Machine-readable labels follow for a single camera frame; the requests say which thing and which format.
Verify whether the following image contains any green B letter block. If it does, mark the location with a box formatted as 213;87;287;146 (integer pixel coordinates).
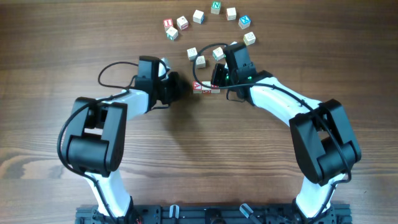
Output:
212;47;224;61

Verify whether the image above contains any red M letter block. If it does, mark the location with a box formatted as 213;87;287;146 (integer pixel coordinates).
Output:
211;85;221;93

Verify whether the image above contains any red A letter block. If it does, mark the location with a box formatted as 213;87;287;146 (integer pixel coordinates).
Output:
192;82;203;94

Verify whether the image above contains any red Q picture block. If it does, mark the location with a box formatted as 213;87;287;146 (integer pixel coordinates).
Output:
201;81;212;93

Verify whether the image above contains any blue E letter block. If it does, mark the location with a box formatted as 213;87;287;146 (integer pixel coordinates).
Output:
195;55;206;69

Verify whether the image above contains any green E W block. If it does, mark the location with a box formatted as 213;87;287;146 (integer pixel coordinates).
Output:
187;47;198;61

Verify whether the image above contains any green N letter block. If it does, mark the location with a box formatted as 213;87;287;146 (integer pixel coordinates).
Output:
211;1;221;14

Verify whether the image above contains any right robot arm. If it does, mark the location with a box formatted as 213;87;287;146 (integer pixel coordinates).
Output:
211;42;361;223

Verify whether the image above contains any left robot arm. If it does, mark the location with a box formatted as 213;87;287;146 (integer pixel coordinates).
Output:
57;56;190;223

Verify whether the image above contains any yellow-sided picture block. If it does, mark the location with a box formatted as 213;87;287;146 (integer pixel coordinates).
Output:
243;32;256;45

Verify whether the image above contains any blue X letter block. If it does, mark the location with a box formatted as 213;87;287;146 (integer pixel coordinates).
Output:
238;15;251;29

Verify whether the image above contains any red-sided plain top block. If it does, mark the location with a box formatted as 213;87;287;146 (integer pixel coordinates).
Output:
226;7;237;21

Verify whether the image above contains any green J letter block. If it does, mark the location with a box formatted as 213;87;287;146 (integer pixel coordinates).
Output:
166;27;178;40

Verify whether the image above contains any plain blue-sided block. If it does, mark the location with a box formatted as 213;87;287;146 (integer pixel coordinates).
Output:
193;10;205;24

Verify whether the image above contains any red I letter block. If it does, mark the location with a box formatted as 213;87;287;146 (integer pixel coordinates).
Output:
163;19;174;31

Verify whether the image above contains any red 6 number block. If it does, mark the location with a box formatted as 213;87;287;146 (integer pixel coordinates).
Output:
177;16;189;30

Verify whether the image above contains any black right camera cable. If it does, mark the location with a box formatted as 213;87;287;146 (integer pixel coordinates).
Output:
192;42;352;218

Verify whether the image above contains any black camera cable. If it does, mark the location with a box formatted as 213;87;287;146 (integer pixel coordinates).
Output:
57;61;141;220
192;42;352;218

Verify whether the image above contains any black left camera cable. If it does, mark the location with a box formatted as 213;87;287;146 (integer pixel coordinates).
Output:
57;61;141;220

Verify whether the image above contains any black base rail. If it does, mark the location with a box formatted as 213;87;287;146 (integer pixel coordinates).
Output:
75;203;353;224

